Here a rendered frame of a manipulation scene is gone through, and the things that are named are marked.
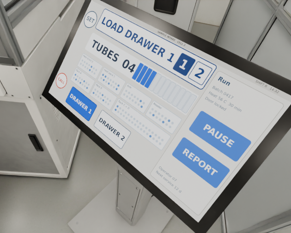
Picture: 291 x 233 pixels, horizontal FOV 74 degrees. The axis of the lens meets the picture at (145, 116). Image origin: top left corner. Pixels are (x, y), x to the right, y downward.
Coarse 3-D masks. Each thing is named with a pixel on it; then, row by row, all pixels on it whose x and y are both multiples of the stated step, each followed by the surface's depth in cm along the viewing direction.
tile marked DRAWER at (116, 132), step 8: (104, 112) 45; (96, 120) 46; (104, 120) 45; (112, 120) 44; (96, 128) 46; (104, 128) 45; (112, 128) 44; (120, 128) 43; (112, 136) 44; (120, 136) 43; (128, 136) 42; (120, 144) 43
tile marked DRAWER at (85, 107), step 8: (72, 88) 49; (72, 96) 49; (80, 96) 48; (72, 104) 49; (80, 104) 48; (88, 104) 47; (96, 104) 46; (80, 112) 48; (88, 112) 47; (88, 120) 47
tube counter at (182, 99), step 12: (132, 60) 42; (132, 72) 42; (144, 72) 41; (156, 72) 40; (144, 84) 41; (156, 84) 40; (168, 84) 39; (168, 96) 38; (180, 96) 37; (192, 96) 37; (180, 108) 37
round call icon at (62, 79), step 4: (60, 72) 51; (56, 76) 51; (60, 76) 51; (64, 76) 50; (68, 76) 50; (56, 80) 51; (60, 80) 51; (64, 80) 50; (56, 84) 51; (60, 84) 51; (64, 84) 50; (60, 88) 51; (64, 88) 50
